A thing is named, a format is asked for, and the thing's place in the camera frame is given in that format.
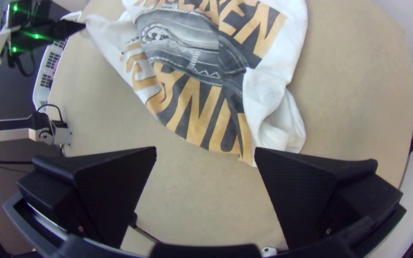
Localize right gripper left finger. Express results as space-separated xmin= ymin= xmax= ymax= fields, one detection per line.
xmin=16 ymin=146 xmax=157 ymax=250

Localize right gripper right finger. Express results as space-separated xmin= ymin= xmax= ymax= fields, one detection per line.
xmin=254 ymin=147 xmax=404 ymax=250

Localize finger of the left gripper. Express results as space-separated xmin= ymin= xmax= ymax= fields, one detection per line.
xmin=50 ymin=19 xmax=87 ymax=41

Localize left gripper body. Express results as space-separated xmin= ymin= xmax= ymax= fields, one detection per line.
xmin=17 ymin=16 xmax=63 ymax=52

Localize white printed t-shirt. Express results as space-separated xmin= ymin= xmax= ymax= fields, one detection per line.
xmin=62 ymin=0 xmax=309 ymax=168

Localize white laundry basket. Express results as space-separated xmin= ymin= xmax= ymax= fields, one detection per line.
xmin=32 ymin=37 xmax=68 ymax=111

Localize black cable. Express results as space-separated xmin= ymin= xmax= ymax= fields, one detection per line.
xmin=7 ymin=49 xmax=38 ymax=78
xmin=36 ymin=103 xmax=66 ymax=125

